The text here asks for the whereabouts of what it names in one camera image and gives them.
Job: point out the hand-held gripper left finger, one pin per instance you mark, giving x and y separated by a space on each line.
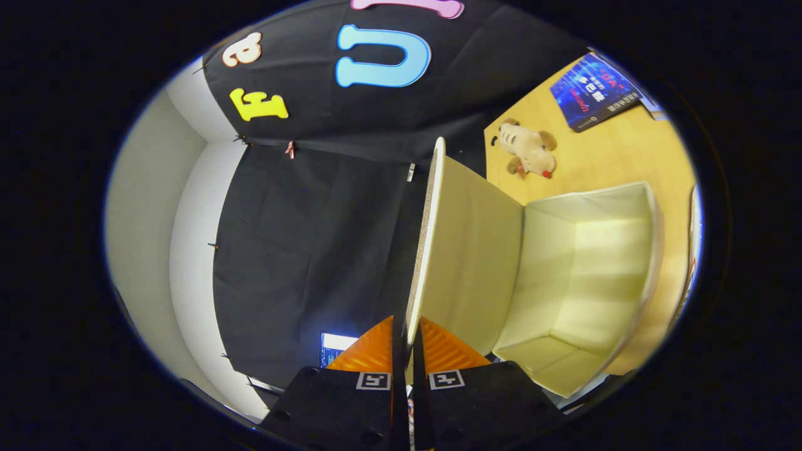
397 351

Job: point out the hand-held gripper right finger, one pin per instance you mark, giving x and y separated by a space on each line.
416 376

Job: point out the beige fabric storage box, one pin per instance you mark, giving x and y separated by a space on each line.
564 282

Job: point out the computer monitor screen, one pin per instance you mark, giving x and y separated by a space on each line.
335 347

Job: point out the black backdrop cloth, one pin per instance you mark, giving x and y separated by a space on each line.
313 250

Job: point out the silver clip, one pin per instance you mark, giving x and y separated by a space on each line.
410 172

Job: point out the red clip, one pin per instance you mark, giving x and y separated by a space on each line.
290 150

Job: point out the tan plush dog toy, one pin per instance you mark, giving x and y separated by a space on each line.
529 147

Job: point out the dark blue book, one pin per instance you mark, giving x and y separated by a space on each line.
595 91

